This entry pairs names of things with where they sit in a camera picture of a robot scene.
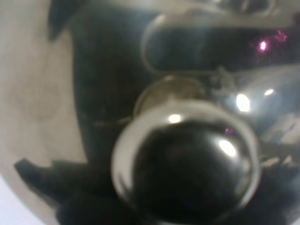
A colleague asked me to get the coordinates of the stainless steel teapot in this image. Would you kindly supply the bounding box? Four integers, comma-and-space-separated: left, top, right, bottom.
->
0, 0, 300, 225

